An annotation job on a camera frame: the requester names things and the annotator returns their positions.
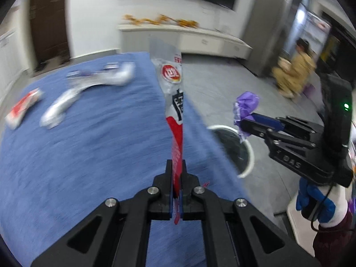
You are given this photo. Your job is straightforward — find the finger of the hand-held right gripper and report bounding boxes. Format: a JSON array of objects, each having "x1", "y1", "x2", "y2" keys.
[
  {"x1": 240, "y1": 119, "x2": 317, "y2": 149},
  {"x1": 250, "y1": 113, "x2": 324, "y2": 142}
]

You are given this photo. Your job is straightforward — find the stainless steel refrigerator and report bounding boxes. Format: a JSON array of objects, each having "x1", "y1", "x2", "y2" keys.
[{"x1": 243, "y1": 0, "x2": 303, "y2": 77}]

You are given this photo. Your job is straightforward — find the white storage box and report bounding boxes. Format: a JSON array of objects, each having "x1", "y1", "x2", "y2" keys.
[{"x1": 274, "y1": 197, "x2": 316, "y2": 256}]

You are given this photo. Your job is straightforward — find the dark brown door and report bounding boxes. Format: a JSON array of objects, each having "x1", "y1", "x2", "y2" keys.
[{"x1": 29, "y1": 0, "x2": 70, "y2": 64}]

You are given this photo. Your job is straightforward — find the silver foil wrapper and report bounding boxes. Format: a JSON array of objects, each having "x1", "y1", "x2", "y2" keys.
[
  {"x1": 67, "y1": 61, "x2": 136, "y2": 87},
  {"x1": 40, "y1": 86, "x2": 84, "y2": 129}
]

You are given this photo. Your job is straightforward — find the small red white wrapper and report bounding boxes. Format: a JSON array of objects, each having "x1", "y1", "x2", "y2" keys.
[{"x1": 6, "y1": 87, "x2": 45, "y2": 130}]

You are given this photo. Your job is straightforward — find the black cable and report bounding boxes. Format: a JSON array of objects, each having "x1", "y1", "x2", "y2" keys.
[{"x1": 311, "y1": 184, "x2": 334, "y2": 231}]

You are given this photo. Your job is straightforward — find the blue terry towel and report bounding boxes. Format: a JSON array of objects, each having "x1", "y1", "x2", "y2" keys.
[{"x1": 0, "y1": 51, "x2": 248, "y2": 267}]

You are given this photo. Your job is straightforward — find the orange cabinet decoration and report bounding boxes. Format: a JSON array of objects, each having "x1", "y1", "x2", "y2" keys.
[{"x1": 122, "y1": 14, "x2": 200, "y2": 29}]

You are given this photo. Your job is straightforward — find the white wardrobe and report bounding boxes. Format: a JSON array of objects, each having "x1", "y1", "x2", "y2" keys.
[{"x1": 0, "y1": 28, "x2": 28, "y2": 101}]

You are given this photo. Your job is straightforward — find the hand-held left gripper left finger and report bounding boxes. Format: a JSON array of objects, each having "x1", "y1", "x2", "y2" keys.
[{"x1": 30, "y1": 159, "x2": 178, "y2": 267}]

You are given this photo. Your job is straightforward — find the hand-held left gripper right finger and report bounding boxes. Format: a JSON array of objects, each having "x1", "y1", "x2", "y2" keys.
[{"x1": 179, "y1": 160, "x2": 320, "y2": 267}]

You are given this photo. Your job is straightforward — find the red white snack wrapper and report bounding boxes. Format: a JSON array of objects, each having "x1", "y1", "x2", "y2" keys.
[{"x1": 149, "y1": 36, "x2": 185, "y2": 226}]

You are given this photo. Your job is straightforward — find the purple wrapper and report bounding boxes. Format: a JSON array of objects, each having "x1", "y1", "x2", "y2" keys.
[{"x1": 232, "y1": 91, "x2": 260, "y2": 144}]

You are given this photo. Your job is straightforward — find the white low cabinet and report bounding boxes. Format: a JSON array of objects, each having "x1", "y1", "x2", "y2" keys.
[{"x1": 118, "y1": 24, "x2": 252, "y2": 61}]

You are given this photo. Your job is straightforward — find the person's right hand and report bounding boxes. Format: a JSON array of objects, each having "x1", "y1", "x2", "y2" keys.
[{"x1": 295, "y1": 177, "x2": 350, "y2": 225}]

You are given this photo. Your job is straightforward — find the person's right forearm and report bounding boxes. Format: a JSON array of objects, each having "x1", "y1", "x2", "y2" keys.
[{"x1": 313, "y1": 208, "x2": 356, "y2": 267}]

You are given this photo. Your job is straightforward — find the white round trash bin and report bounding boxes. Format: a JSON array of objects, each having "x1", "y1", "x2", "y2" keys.
[{"x1": 207, "y1": 125, "x2": 255, "y2": 178}]

